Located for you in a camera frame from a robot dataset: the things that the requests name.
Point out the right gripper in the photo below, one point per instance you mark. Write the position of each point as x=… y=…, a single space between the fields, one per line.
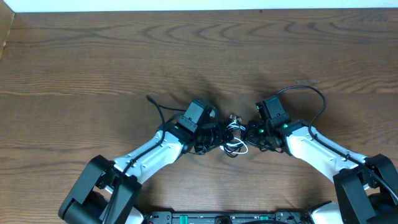
x=250 y=134

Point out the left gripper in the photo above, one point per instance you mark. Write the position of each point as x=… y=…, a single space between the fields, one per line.
x=218 y=137

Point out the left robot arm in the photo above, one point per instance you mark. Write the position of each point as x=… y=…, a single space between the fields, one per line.
x=107 y=190

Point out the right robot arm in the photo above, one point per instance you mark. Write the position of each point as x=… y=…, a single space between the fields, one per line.
x=366 y=187

